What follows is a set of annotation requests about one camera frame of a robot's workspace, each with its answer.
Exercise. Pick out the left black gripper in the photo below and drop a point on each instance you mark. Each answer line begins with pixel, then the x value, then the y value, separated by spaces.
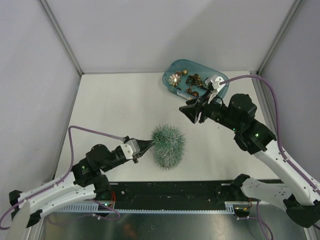
pixel 143 145

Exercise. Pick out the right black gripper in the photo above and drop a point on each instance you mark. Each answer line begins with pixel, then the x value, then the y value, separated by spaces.
pixel 192 111

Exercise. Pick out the small frosted christmas tree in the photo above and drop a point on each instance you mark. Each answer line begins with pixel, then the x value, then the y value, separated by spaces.
pixel 169 146

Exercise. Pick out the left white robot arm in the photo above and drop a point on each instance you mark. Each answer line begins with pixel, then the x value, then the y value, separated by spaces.
pixel 58 193

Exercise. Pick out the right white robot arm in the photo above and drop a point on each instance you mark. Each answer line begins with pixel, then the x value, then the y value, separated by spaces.
pixel 299 197

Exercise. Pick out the brown bauble near label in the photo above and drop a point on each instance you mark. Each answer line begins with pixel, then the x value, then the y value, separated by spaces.
pixel 195 94

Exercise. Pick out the small frosted pine cone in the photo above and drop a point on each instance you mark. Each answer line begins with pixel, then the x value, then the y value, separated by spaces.
pixel 189 90

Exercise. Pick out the teal plastic bin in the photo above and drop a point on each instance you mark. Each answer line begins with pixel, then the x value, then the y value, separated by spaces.
pixel 186 78

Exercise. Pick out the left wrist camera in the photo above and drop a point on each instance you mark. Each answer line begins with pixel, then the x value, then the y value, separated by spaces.
pixel 130 149

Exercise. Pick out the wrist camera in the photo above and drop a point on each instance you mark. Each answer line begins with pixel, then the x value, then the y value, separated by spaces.
pixel 215 85
pixel 130 149

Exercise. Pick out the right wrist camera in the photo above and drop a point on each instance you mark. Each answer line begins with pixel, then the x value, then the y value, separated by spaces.
pixel 215 85

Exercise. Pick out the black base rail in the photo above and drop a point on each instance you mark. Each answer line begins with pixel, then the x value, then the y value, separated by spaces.
pixel 176 195

